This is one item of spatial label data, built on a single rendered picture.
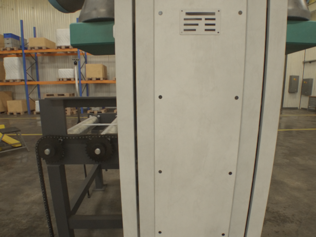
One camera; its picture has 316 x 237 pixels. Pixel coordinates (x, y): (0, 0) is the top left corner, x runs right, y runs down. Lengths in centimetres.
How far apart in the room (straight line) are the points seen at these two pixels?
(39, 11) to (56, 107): 1127
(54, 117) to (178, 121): 94
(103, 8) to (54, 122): 84
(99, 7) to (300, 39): 51
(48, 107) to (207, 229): 104
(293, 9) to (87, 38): 51
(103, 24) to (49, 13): 1154
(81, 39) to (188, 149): 39
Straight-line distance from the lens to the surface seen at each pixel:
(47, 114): 122
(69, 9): 77
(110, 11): 51
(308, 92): 1355
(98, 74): 898
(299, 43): 57
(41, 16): 1220
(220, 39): 39
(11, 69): 1088
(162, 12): 39
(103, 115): 207
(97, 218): 141
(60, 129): 120
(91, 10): 53
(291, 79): 1342
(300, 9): 58
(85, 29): 53
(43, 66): 1162
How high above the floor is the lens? 121
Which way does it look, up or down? 10 degrees down
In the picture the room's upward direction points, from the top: straight up
